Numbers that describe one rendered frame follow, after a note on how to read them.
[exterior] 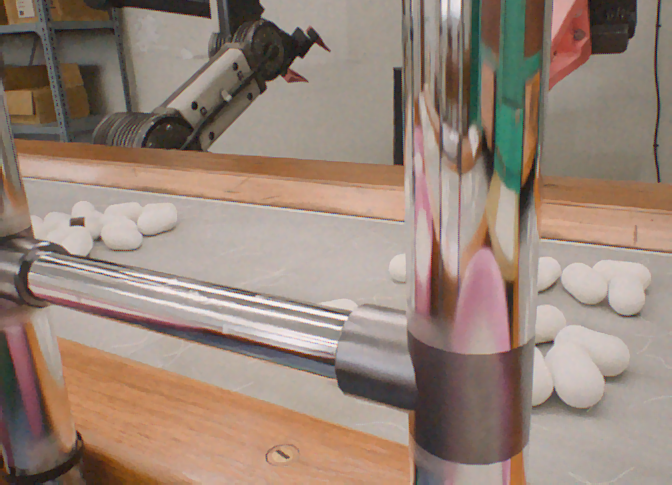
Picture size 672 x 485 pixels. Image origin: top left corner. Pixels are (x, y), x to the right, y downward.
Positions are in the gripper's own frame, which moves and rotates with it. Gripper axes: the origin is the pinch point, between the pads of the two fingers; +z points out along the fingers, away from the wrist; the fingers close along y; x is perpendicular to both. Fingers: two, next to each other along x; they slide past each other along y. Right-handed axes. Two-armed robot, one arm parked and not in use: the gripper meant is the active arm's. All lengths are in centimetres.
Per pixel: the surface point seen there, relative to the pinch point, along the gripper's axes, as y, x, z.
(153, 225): -29.7, 2.5, 13.2
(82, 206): -38.3, 1.6, 12.8
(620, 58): -19, 131, -141
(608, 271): 6.2, 4.3, 11.0
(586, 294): 5.4, 2.9, 13.5
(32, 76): -272, 99, -107
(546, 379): 5.7, -4.8, 21.7
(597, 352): 7.2, -2.4, 19.1
